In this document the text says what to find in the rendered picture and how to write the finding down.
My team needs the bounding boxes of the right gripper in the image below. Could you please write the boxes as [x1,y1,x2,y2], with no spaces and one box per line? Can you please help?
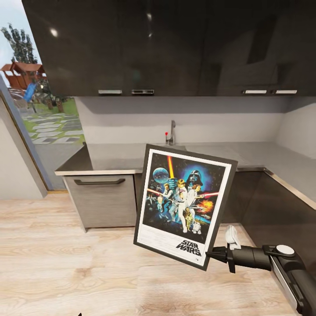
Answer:
[205,244,257,273]

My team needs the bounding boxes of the poster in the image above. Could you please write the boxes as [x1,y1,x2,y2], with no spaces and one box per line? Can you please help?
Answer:
[133,144,238,272]

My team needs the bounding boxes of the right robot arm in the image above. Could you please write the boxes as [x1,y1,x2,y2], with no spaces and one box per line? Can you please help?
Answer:
[205,225,316,316]

